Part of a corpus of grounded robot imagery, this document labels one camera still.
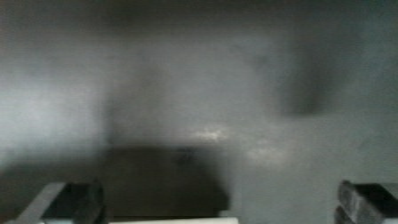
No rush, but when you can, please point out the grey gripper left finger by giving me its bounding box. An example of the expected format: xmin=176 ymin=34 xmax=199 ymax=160
xmin=15 ymin=181 xmax=109 ymax=224

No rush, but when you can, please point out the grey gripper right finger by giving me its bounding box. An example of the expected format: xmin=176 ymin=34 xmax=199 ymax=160
xmin=334 ymin=181 xmax=398 ymax=224

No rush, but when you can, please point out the white front drawer box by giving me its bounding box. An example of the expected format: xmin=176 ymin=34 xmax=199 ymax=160
xmin=38 ymin=217 xmax=240 ymax=224

